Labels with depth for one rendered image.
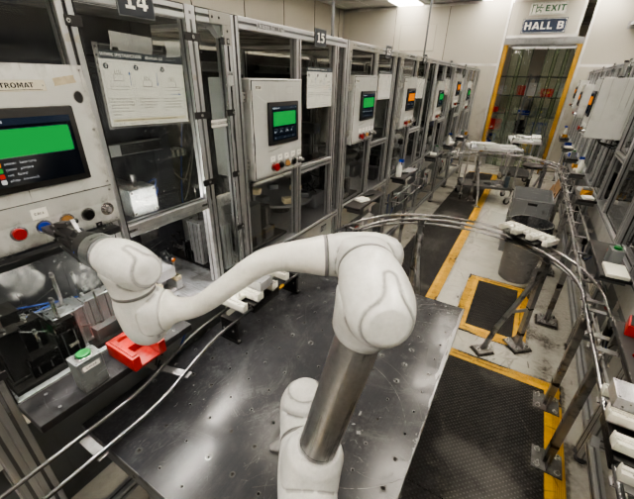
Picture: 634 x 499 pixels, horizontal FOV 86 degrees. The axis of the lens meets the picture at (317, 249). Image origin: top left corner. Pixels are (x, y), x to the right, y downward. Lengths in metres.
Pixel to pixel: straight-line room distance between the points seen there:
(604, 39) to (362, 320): 8.73
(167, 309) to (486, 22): 8.83
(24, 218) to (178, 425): 0.84
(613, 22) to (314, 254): 8.65
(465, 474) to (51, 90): 2.31
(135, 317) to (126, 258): 0.16
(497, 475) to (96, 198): 2.20
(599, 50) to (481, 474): 8.08
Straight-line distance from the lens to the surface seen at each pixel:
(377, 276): 0.62
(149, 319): 0.93
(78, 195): 1.26
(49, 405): 1.40
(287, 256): 0.78
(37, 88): 1.20
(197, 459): 1.38
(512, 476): 2.33
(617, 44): 9.13
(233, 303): 1.63
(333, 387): 0.80
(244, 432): 1.41
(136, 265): 0.83
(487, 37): 9.18
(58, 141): 1.20
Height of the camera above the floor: 1.82
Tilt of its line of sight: 27 degrees down
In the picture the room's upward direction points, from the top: 2 degrees clockwise
